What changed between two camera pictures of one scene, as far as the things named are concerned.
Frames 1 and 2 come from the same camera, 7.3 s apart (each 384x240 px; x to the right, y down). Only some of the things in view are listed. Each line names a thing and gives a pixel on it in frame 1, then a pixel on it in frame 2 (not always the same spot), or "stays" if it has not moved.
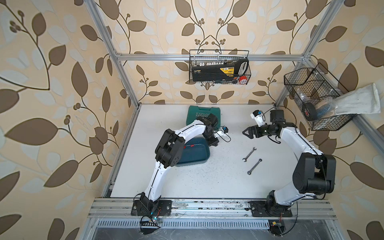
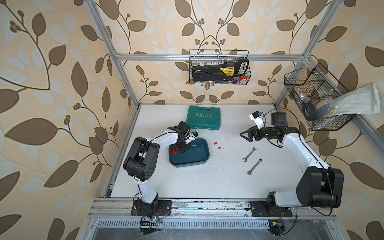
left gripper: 215,145 → 185,150
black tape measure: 309,111 stays
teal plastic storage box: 196,151 stays
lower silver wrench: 249,172 stays
